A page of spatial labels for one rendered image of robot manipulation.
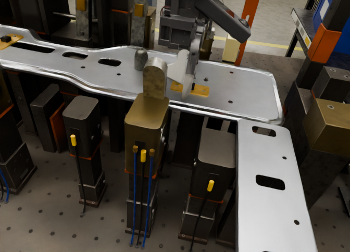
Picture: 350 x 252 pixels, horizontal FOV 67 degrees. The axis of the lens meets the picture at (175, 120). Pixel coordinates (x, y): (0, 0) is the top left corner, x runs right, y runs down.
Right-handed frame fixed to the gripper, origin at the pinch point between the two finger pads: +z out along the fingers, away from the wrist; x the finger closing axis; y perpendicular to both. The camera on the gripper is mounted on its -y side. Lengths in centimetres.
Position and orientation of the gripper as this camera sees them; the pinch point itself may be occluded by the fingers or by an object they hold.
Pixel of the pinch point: (191, 82)
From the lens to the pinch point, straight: 57.6
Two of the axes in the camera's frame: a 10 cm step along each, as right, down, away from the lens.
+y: -9.8, -2.0, 0.7
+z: -1.1, 7.6, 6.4
